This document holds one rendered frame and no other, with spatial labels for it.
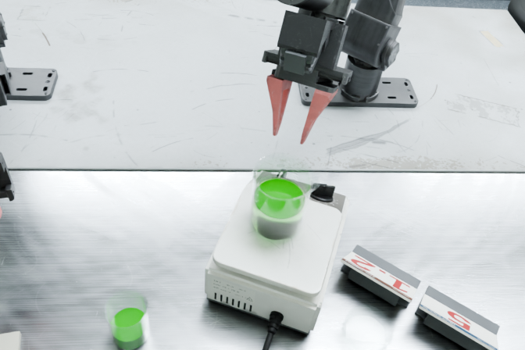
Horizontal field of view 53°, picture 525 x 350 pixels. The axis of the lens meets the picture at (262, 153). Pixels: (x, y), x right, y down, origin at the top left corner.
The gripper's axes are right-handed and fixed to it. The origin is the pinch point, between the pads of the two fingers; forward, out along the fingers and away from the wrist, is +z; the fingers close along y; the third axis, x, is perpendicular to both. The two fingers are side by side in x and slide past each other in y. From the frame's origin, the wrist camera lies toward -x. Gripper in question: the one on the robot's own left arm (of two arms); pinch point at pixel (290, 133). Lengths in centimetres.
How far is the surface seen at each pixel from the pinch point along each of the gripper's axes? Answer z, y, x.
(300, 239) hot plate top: 9.1, 5.5, -9.3
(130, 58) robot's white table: 0.4, -33.7, 21.9
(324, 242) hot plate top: 8.7, 8.1, -8.8
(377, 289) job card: 14.2, 15.6, -4.0
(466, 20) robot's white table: -21, 21, 58
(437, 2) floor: -39, 24, 263
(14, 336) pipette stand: 25.1, -19.7, -20.9
